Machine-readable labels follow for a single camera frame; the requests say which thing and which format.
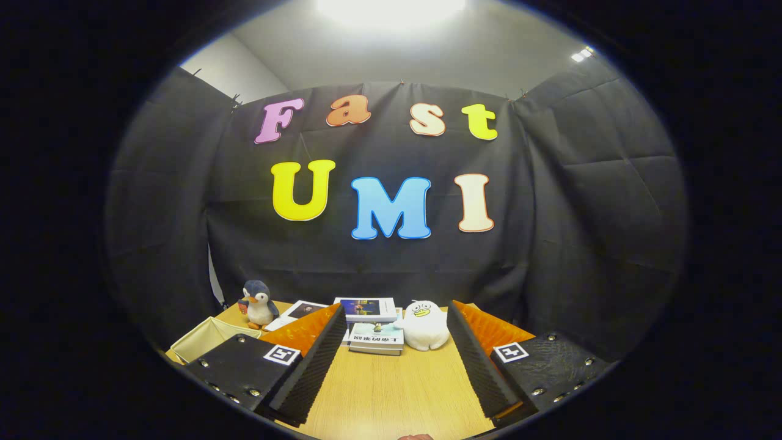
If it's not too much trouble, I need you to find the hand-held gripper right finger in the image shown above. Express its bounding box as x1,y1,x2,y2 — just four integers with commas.
446,300,612,428

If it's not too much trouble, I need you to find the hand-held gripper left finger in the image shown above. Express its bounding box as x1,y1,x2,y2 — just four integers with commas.
183,303,348,427

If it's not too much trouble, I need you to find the beige fabric storage box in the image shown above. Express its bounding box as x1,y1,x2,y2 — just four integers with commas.
168,316,262,365

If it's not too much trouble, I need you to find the book with portrait cover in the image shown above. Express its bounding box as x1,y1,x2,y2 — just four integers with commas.
264,299,329,332

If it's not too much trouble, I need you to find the white duck plush toy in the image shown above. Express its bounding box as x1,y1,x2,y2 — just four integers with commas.
394,299,451,351

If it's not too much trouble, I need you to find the book with blue picture cover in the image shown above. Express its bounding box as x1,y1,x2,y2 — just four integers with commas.
334,297,398,323

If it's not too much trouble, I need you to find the penguin plush toy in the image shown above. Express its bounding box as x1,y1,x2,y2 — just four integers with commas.
238,280,280,331

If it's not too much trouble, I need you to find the black backdrop cloth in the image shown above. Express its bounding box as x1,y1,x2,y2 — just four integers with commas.
104,58,691,361

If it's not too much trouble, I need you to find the large ceiling light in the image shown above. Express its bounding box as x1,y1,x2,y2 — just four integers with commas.
315,0,468,31

